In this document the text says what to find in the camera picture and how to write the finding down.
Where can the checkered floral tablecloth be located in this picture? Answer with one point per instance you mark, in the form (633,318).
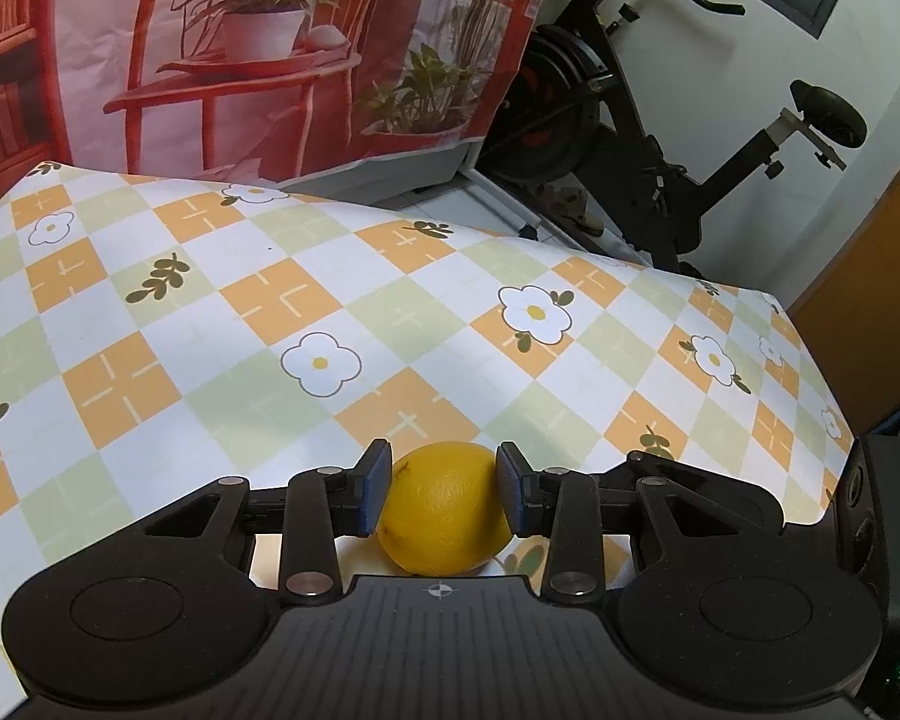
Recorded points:
(158,334)

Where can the yellow lemon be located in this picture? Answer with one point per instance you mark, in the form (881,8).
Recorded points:
(443,514)

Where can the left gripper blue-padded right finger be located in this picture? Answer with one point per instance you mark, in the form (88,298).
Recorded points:
(564,506)

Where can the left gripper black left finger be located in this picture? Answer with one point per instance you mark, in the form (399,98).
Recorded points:
(320,507)

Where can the pink printed backdrop curtain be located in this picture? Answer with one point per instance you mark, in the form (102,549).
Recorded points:
(391,92)

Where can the black exercise bike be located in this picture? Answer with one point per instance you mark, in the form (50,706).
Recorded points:
(570,112)

